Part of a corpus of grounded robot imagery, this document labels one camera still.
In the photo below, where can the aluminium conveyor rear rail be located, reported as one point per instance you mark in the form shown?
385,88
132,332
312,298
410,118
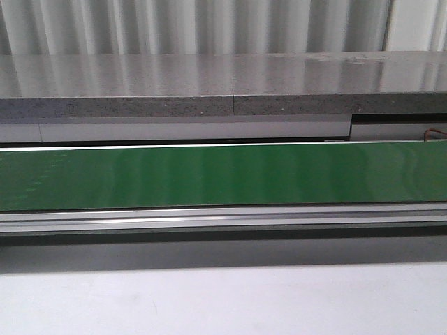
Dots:
304,127

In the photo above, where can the grey speckled stone counter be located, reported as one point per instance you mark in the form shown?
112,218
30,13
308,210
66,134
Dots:
113,86

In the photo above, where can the aluminium conveyor front rail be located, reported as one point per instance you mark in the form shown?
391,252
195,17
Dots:
232,219

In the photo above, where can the green conveyor belt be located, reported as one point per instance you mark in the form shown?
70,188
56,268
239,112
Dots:
55,179

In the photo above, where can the white pleated curtain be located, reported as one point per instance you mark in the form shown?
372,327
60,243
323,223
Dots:
220,27

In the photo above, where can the aluminium conveyor rail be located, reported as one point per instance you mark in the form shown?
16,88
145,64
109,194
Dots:
232,219
304,127

